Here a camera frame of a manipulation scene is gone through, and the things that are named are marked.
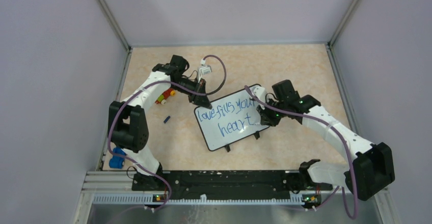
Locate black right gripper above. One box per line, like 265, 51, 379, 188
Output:
257, 96, 287, 127

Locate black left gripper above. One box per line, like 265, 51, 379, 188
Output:
172, 77, 212, 109

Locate black framed whiteboard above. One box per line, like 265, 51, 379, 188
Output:
194, 89, 268, 151

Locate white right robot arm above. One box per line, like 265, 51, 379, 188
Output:
248, 80, 395, 201

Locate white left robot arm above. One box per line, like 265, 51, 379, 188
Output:
107, 55, 212, 190

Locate colourful toy brick car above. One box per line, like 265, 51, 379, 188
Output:
155, 88, 176, 105

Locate blue toy car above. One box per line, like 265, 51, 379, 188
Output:
109, 147, 126, 169

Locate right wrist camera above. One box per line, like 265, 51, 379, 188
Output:
249, 86, 267, 109

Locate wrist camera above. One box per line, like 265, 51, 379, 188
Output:
197, 59, 212, 81
249, 86, 267, 109

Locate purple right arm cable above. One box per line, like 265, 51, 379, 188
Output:
244, 85, 360, 220

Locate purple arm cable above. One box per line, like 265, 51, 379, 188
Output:
106, 54, 227, 213
244, 85, 360, 220

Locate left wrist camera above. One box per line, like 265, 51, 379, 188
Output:
197, 59, 212, 81

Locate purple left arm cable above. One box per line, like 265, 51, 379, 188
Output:
106, 54, 227, 213

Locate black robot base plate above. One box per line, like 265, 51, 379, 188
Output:
132, 170, 333, 193

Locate aluminium frame rails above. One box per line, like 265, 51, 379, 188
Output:
72, 0, 399, 224

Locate white slotted cable duct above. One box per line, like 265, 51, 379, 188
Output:
93, 193, 304, 205

